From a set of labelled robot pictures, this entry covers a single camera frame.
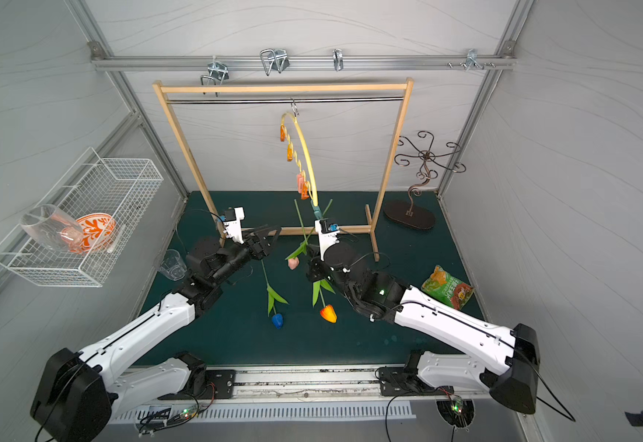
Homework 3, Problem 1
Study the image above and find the white wire basket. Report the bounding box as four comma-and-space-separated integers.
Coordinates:
0, 148, 163, 287

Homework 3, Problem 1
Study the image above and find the yellow wavy clothes hanger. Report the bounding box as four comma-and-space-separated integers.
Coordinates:
280, 101, 319, 206

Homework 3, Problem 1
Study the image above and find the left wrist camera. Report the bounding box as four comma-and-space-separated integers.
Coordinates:
221, 206, 245, 244

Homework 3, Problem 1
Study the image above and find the orange tulip flower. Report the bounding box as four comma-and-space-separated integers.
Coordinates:
312, 279, 338, 323

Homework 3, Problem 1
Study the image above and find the pink clothes peg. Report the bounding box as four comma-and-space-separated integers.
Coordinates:
297, 173, 306, 193

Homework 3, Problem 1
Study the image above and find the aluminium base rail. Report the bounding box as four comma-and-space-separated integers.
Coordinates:
77, 361, 533, 407

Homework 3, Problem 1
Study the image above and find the metal hook clamp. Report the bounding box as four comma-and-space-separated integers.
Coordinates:
260, 49, 290, 77
200, 59, 230, 86
447, 49, 496, 71
332, 49, 343, 72

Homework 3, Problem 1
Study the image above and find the aluminium top rail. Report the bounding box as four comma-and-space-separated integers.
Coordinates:
91, 53, 518, 73

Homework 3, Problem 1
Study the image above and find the pink tulip flower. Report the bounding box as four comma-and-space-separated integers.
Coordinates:
286, 203, 319, 271

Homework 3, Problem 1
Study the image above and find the green snack bag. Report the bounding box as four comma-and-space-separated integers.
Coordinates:
421, 265, 474, 311

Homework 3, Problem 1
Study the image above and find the wooden clothes rack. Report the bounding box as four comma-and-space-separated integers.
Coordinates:
146, 78, 415, 237

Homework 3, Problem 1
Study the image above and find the clear drinking glass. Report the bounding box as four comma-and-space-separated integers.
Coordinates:
158, 249, 188, 281

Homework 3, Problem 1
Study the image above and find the teal clothes peg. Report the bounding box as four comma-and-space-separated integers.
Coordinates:
312, 206, 323, 220

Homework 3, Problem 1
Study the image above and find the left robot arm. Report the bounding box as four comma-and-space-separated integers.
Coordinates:
30, 226, 281, 441

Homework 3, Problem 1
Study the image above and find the blue tulip flower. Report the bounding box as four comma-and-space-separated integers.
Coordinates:
261, 261, 288, 330

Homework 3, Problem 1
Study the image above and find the orange patterned bowl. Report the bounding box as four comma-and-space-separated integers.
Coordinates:
61, 213, 117, 254

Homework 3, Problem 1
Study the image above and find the brown metal mug tree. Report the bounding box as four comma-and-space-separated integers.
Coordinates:
383, 130, 467, 231

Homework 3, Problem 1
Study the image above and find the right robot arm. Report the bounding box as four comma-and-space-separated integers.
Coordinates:
307, 242, 546, 414

